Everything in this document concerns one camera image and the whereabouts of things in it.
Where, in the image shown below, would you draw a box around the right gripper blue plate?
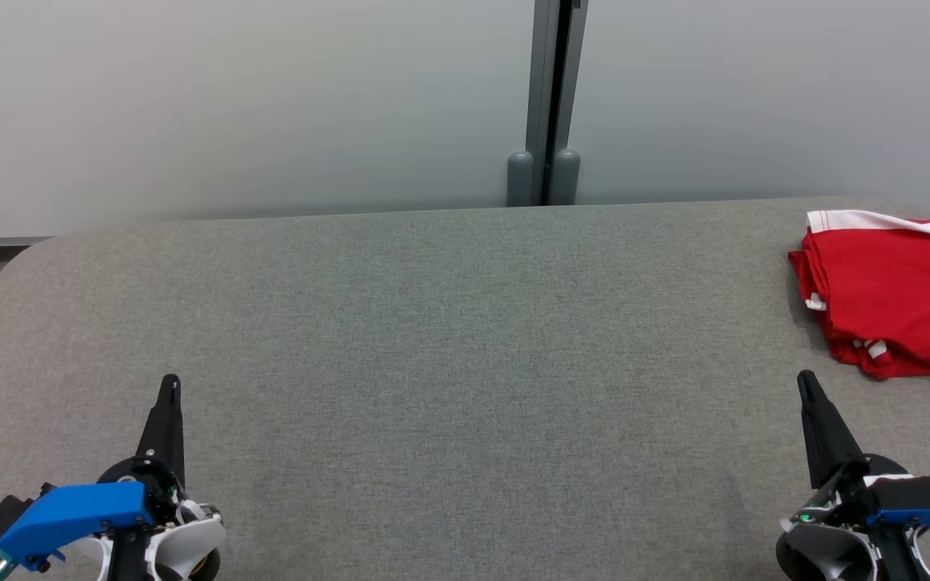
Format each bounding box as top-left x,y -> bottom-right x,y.
796,369 -> 930,540

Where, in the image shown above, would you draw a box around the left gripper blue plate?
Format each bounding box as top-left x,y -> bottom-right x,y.
0,373 -> 186,571

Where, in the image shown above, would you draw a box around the red shorts with white stripes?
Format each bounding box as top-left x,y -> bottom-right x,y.
802,209 -> 930,346

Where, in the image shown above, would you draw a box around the red basketball jersey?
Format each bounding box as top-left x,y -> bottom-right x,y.
787,247 -> 930,381

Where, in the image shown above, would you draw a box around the grey partition post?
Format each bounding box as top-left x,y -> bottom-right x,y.
506,0 -> 590,207

